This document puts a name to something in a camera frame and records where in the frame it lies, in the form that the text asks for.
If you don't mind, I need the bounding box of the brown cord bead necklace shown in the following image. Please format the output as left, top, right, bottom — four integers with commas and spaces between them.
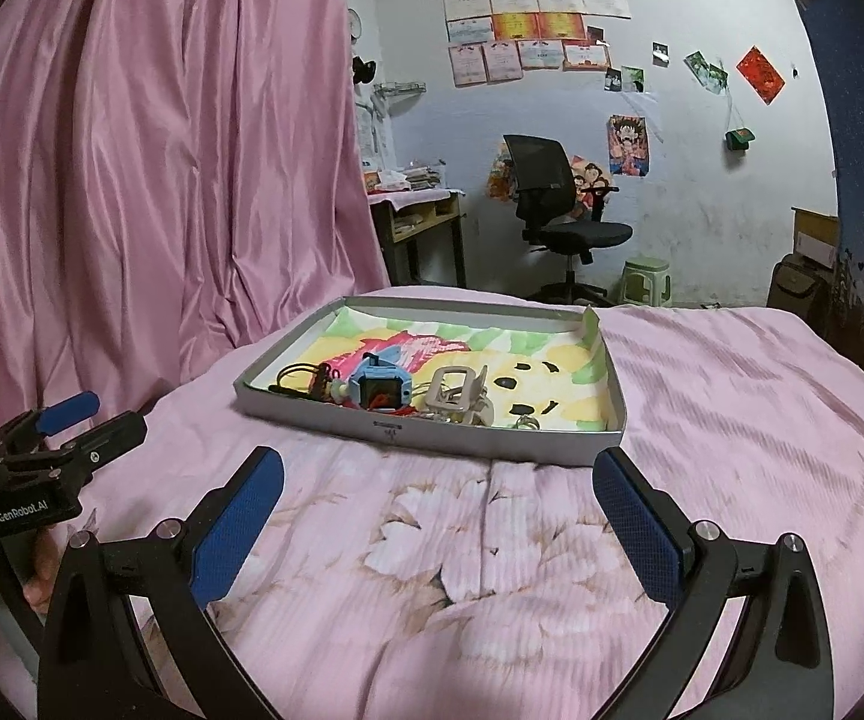
269, 361, 351, 403

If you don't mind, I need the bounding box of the blue kids smartwatch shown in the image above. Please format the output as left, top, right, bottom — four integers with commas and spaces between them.
347, 353, 412, 413

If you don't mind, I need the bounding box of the grey square hair claw clip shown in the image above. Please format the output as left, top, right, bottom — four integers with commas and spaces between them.
424, 366, 494, 427

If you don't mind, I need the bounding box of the silver bangle set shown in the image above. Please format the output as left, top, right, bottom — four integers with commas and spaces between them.
512, 415, 541, 431

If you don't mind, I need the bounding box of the person's left hand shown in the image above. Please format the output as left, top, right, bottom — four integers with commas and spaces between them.
23, 530, 61, 614

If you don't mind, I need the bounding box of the pink satin curtain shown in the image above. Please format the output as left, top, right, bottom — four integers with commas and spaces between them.
0, 0, 386, 424

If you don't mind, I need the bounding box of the pink floral bed sheet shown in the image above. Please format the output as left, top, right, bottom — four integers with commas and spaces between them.
80, 307, 864, 718

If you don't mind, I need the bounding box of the wooden desk with clutter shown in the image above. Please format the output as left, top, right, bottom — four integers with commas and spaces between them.
364, 161, 468, 288

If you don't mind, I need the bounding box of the colourful bear drawing paper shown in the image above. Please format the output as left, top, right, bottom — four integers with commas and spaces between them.
254, 305, 622, 434

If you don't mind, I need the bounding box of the grey shallow box tray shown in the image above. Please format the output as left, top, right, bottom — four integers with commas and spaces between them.
235, 296, 627, 466

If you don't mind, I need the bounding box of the green plastic stool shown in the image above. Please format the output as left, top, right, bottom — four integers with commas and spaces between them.
619, 257, 673, 307

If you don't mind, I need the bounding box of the cardboard box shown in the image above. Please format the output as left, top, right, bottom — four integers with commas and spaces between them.
791, 208, 839, 270

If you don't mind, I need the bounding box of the black office chair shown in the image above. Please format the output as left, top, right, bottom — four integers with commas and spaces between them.
503, 135, 634, 307

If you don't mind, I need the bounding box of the anime character poster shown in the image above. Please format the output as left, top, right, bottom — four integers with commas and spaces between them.
606, 115, 650, 177

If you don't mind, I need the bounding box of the green hanging wall pouch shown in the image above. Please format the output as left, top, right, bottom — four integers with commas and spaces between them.
725, 127, 756, 153

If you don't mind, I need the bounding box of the wall certificates group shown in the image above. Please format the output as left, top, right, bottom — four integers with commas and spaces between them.
442, 0, 632, 88

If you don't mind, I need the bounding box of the red square wall paper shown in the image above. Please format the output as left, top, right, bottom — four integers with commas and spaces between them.
736, 46, 785, 104

